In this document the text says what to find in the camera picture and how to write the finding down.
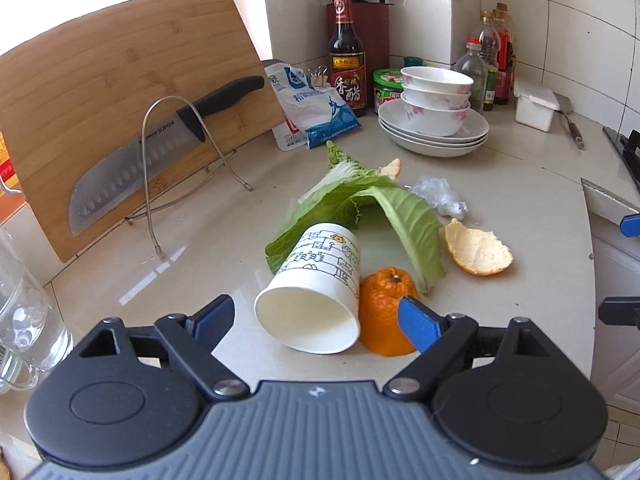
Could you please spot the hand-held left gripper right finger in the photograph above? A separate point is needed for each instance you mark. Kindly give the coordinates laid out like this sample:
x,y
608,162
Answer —
x,y
417,322

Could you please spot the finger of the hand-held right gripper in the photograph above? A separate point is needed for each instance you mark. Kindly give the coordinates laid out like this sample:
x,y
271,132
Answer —
x,y
620,312
631,224

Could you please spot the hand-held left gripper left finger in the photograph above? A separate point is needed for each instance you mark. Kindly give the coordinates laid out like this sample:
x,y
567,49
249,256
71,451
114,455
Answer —
x,y
215,317

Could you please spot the orange tangerine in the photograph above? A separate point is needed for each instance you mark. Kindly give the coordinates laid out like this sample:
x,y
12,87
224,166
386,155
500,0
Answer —
x,y
382,310

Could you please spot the printed white paper cup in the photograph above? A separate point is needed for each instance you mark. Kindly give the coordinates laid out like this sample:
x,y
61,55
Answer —
x,y
320,280

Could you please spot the green cabbage leaf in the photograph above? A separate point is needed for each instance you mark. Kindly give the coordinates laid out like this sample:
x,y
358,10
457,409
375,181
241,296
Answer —
x,y
400,215

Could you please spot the white cabinet door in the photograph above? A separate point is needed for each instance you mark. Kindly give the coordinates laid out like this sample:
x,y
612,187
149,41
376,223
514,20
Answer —
x,y
612,270

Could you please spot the black gas stove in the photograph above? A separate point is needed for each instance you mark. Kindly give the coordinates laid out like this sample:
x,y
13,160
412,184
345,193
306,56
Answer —
x,y
627,152

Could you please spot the large orange peel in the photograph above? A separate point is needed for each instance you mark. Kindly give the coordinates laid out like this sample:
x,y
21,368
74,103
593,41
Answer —
x,y
475,250

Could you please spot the metal spatula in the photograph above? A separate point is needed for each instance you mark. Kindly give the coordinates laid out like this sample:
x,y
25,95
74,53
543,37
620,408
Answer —
x,y
572,125

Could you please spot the crumpled clear plastic wrap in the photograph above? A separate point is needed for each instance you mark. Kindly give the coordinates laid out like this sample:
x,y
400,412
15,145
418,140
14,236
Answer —
x,y
440,195

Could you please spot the white plastic box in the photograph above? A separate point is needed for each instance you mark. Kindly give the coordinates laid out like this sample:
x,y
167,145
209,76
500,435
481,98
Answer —
x,y
535,107

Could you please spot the small orange peel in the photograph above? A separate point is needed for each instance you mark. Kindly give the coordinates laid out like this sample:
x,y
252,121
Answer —
x,y
392,169

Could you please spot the white plate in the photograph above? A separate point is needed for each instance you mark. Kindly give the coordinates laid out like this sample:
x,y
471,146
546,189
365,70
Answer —
x,y
477,125
435,152
435,143

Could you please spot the clear glass pitcher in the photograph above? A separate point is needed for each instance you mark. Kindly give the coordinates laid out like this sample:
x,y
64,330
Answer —
x,y
30,325

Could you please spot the red label bottle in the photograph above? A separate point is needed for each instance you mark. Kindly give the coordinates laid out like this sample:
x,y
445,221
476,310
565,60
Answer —
x,y
506,55

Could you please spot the red capped glass bottle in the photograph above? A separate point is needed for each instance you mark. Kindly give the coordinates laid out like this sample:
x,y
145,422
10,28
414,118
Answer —
x,y
470,72

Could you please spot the white blue salt bag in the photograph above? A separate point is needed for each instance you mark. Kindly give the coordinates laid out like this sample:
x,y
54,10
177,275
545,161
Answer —
x,y
310,110

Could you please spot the green lidded jar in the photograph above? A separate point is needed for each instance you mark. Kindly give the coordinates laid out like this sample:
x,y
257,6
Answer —
x,y
386,87

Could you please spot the orange packet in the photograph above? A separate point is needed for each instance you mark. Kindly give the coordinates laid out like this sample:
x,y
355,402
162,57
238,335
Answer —
x,y
9,160

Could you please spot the dark vinegar bottle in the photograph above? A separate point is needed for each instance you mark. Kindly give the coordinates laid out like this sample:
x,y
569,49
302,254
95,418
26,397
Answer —
x,y
346,60

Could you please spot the bamboo cutting board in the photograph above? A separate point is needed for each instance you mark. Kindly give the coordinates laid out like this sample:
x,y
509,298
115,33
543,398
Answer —
x,y
100,70

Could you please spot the red knife block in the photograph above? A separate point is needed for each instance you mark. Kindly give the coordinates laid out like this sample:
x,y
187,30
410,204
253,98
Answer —
x,y
377,45

